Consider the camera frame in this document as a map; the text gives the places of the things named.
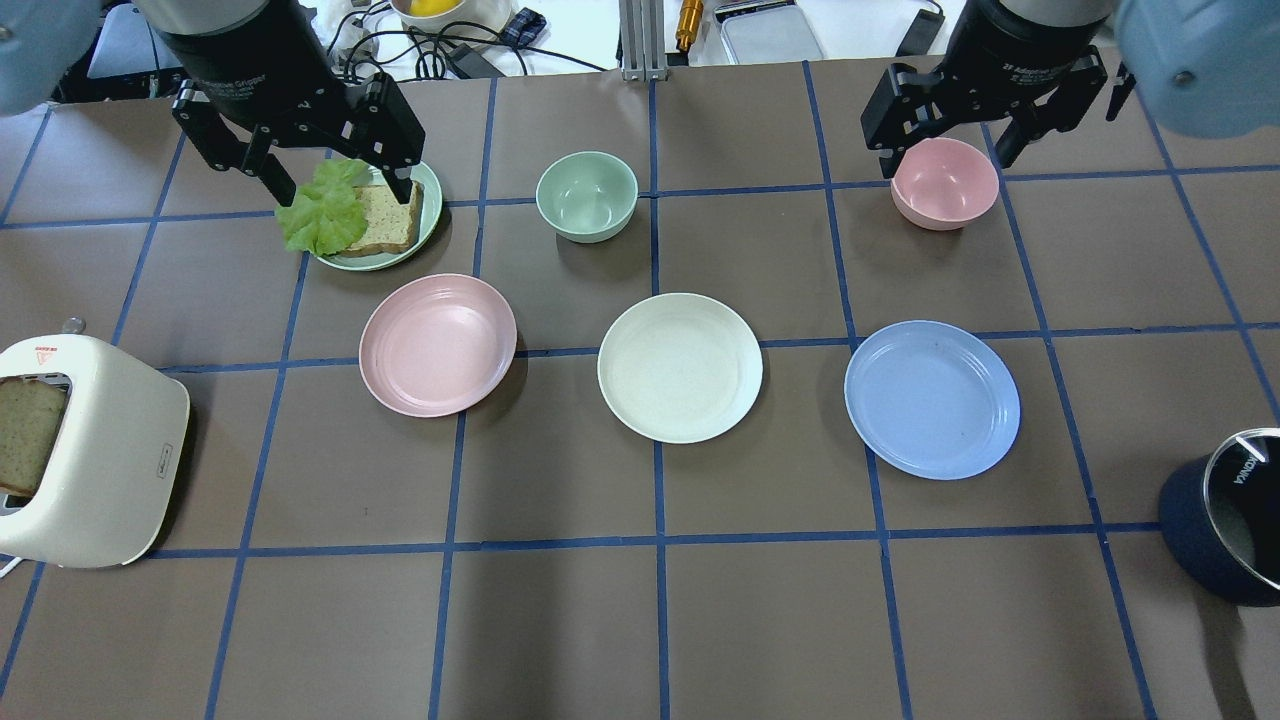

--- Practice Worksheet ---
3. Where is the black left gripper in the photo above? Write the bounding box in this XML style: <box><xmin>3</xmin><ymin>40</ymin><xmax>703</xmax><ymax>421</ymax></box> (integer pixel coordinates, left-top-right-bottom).
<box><xmin>150</xmin><ymin>1</ymin><xmax>425</xmax><ymax>208</ymax></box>

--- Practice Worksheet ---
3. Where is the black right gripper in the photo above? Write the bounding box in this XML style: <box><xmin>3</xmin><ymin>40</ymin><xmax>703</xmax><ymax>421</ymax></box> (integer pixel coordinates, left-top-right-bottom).
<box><xmin>861</xmin><ymin>1</ymin><xmax>1114</xmax><ymax>179</ymax></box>

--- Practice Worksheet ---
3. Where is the pink bowl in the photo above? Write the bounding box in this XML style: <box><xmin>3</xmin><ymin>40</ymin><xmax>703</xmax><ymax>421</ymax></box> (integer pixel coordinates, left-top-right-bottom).
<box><xmin>890</xmin><ymin>137</ymin><xmax>1000</xmax><ymax>231</ymax></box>

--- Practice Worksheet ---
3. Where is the silver digital scale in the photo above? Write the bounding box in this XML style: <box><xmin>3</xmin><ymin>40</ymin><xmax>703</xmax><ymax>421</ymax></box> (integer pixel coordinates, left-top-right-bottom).
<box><xmin>713</xmin><ymin>1</ymin><xmax>826</xmax><ymax>65</ymax></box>

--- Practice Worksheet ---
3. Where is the black power adapter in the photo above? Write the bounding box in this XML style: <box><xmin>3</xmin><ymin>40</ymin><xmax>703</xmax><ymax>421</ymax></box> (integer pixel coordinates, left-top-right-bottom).
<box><xmin>444</xmin><ymin>44</ymin><xmax>506</xmax><ymax>79</ymax></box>

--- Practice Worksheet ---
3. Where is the aluminium frame post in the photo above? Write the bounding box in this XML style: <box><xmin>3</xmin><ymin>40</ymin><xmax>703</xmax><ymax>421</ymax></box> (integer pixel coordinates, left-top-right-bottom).
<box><xmin>618</xmin><ymin>0</ymin><xmax>668</xmax><ymax>82</ymax></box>

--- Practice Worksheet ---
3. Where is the pink plate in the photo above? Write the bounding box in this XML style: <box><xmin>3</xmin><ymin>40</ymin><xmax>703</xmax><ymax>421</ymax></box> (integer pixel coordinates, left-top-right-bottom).
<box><xmin>358</xmin><ymin>273</ymin><xmax>518</xmax><ymax>418</ymax></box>

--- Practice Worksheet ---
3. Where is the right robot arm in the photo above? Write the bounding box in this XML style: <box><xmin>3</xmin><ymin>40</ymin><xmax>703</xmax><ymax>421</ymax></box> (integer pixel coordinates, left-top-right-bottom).
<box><xmin>860</xmin><ymin>1</ymin><xmax>1279</xmax><ymax>178</ymax></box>

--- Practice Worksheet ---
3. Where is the cream plate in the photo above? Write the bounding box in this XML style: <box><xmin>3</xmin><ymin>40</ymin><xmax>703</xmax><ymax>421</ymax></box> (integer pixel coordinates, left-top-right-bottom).
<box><xmin>596</xmin><ymin>292</ymin><xmax>764</xmax><ymax>445</ymax></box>

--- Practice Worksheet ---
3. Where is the green plate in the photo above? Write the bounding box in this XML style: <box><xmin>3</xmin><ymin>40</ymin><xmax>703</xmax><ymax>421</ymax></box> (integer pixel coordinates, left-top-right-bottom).
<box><xmin>316</xmin><ymin>163</ymin><xmax>444</xmax><ymax>272</ymax></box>

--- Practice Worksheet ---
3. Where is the bread slice in toaster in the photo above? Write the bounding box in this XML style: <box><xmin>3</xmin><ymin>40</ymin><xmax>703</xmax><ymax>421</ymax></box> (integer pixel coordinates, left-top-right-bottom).
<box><xmin>1</xmin><ymin>378</ymin><xmax>68</xmax><ymax>497</ymax></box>

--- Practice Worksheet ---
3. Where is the lettuce leaf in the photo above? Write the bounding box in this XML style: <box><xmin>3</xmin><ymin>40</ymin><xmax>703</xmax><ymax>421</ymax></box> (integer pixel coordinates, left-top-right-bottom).
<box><xmin>275</xmin><ymin>159</ymin><xmax>369</xmax><ymax>256</ymax></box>

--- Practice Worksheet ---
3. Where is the bread slice on plate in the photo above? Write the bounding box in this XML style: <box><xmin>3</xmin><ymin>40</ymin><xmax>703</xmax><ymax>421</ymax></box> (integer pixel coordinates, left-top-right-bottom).
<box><xmin>338</xmin><ymin>181</ymin><xmax>424</xmax><ymax>258</ymax></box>

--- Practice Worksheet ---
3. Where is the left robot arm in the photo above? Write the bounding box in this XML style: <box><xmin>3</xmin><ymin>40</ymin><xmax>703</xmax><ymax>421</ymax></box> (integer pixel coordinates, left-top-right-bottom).
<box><xmin>1</xmin><ymin>1</ymin><xmax>425</xmax><ymax>206</ymax></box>

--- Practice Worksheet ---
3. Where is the green bowl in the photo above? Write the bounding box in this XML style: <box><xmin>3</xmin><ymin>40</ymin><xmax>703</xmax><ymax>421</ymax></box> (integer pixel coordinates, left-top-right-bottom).
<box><xmin>535</xmin><ymin>151</ymin><xmax>639</xmax><ymax>243</ymax></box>

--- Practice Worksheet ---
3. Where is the yellow screwdriver handle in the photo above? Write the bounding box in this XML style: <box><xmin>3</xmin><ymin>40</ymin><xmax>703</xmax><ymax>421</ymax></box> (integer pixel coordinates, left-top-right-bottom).
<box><xmin>675</xmin><ymin>0</ymin><xmax>705</xmax><ymax>54</ymax></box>

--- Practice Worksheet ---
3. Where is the white bowl with fruit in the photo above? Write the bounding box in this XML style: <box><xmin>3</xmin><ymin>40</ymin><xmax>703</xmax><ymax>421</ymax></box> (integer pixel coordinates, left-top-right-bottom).
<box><xmin>390</xmin><ymin>1</ymin><xmax>515</xmax><ymax>37</ymax></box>

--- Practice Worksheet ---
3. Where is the blue plate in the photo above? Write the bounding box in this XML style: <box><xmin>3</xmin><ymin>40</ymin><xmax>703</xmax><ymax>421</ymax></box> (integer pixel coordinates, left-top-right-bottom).
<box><xmin>844</xmin><ymin>320</ymin><xmax>1021</xmax><ymax>480</ymax></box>

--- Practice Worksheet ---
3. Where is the dark blue saucepan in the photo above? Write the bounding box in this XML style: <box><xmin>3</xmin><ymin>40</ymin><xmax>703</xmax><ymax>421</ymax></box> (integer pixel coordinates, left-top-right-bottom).
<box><xmin>1158</xmin><ymin>427</ymin><xmax>1279</xmax><ymax>607</ymax></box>

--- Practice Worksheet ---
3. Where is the white toaster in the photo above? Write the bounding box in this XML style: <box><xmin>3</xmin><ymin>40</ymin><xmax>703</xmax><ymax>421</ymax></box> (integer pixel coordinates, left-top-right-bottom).
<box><xmin>1</xmin><ymin>334</ymin><xmax>191</xmax><ymax>568</ymax></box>

